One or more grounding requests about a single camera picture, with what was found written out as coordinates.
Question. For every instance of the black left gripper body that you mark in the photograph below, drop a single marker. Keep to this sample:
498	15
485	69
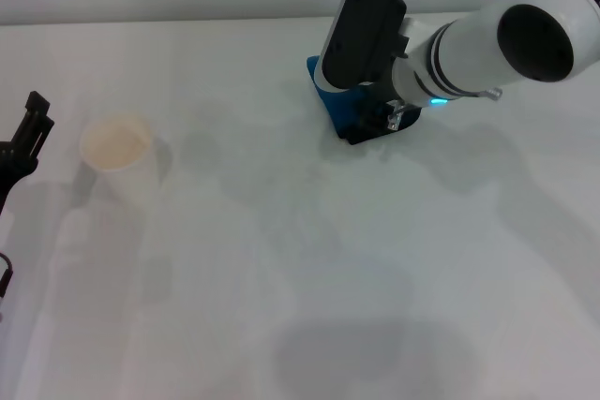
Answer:
14	166

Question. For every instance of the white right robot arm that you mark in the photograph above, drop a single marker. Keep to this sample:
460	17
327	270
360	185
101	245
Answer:
469	53

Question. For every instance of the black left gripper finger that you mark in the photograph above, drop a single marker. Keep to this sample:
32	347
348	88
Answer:
35	128

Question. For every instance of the blue rag with dark trim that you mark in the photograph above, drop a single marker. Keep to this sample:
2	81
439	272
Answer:
340	107

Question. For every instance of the white paper cup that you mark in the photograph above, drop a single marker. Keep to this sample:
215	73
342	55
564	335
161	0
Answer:
126	170

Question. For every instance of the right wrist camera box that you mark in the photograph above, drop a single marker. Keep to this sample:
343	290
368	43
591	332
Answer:
361	30

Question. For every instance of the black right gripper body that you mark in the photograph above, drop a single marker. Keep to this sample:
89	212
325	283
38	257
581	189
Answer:
377	112

